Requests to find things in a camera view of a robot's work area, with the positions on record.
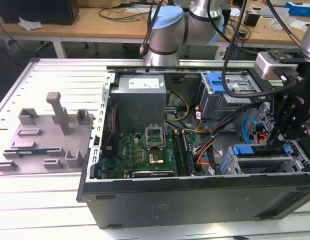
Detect crumpled clear plastic bag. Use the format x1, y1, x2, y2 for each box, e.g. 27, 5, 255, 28
18, 16, 43, 32

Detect green motherboard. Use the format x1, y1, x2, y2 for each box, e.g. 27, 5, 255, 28
101, 129, 203, 179

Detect yellow wires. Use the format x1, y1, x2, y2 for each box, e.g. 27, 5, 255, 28
164, 90, 191, 123

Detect RAM stick on rack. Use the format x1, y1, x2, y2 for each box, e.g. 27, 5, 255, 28
17, 149, 49, 155

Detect white open box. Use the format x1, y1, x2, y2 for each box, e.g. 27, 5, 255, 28
291, 19, 310, 35

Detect large black box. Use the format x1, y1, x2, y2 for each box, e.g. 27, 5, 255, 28
0, 0, 80, 26

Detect black cable bundle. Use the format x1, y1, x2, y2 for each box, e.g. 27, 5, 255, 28
192, 101, 271, 161

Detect silver optical drive cage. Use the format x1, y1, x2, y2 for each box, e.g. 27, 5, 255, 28
196, 71, 267, 121

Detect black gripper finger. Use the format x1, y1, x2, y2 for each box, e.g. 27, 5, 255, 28
266, 86, 296, 148
282, 117, 310, 141

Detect grey power supply unit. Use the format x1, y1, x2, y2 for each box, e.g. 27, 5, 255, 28
109, 74, 171, 133

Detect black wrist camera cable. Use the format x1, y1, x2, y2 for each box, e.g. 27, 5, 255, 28
221, 0, 300, 99

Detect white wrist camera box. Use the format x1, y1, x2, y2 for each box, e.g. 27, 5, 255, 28
253, 48, 308, 81

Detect orange black power wire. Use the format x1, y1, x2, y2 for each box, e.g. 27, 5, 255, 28
249, 123, 269, 145

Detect grey flat box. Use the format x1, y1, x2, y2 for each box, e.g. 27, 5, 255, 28
259, 6, 291, 19

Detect wooden desk white frame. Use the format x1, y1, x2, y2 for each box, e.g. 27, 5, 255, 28
0, 0, 310, 60

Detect black cable with silver connector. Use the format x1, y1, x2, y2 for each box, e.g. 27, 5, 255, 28
138, 0, 163, 60

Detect blue wire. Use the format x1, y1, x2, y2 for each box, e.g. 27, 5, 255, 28
241, 116, 258, 145

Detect black open PC case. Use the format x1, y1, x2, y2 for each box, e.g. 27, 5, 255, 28
76, 60, 310, 230

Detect black graphics card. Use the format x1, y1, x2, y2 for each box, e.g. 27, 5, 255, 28
131, 169, 176, 179

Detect blue drive cage latch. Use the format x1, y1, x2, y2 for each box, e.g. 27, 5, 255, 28
206, 71, 232, 95

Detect blue cardboard box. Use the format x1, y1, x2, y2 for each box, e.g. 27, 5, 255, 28
284, 1, 310, 17

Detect metal socket cover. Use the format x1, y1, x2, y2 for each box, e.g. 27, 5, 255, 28
144, 124, 167, 151

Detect grey parts rack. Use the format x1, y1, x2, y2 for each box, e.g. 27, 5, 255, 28
0, 91, 96, 177

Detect small black box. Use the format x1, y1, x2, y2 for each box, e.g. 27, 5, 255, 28
243, 11, 262, 27

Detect silver disk bay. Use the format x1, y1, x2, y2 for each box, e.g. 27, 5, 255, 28
218, 143, 308, 176

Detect CPU socket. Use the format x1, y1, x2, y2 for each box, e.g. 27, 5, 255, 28
146, 147, 169, 166

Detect clear plastic bags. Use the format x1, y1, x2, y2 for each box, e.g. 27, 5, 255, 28
269, 13, 298, 32

